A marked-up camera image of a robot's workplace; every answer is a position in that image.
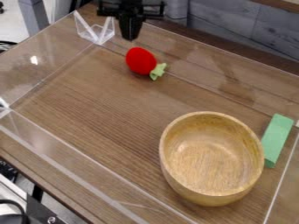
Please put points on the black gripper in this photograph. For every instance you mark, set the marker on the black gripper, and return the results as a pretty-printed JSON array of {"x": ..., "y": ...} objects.
[{"x": 138, "y": 9}]

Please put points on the red plush strawberry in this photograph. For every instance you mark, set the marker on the red plush strawberry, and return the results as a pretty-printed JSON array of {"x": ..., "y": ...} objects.
[{"x": 143, "y": 63}]

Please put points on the grey table leg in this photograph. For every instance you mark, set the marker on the grey table leg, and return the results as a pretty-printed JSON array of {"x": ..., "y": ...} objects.
[{"x": 34, "y": 15}]

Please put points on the clear acrylic tray walls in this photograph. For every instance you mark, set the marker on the clear acrylic tray walls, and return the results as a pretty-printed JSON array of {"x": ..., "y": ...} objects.
[{"x": 82, "y": 120}]

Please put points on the wooden bowl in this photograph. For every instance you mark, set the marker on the wooden bowl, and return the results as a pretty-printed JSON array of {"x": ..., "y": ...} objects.
[{"x": 211, "y": 158}]

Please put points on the green rectangular block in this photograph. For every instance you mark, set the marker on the green rectangular block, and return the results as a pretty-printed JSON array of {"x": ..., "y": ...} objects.
[{"x": 274, "y": 138}]

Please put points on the black metal bracket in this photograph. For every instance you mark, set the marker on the black metal bracket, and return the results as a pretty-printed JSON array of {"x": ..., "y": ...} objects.
[{"x": 39, "y": 213}]

